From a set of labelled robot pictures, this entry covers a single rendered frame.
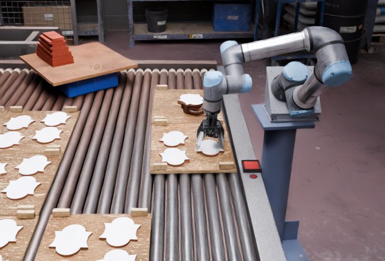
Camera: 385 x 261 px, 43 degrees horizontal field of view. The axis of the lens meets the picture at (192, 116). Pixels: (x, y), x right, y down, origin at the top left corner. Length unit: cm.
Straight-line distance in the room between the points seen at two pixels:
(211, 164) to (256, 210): 32
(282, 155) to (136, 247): 126
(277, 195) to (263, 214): 100
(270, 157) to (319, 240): 75
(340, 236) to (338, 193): 48
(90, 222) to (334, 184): 235
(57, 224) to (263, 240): 69
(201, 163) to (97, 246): 61
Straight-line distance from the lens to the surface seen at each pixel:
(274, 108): 252
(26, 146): 223
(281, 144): 262
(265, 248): 166
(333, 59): 197
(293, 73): 236
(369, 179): 387
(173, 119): 237
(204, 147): 211
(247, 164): 204
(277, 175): 272
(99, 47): 308
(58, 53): 279
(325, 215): 341
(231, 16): 658
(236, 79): 195
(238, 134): 230
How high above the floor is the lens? 200
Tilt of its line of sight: 26 degrees down
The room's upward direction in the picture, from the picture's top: 1 degrees clockwise
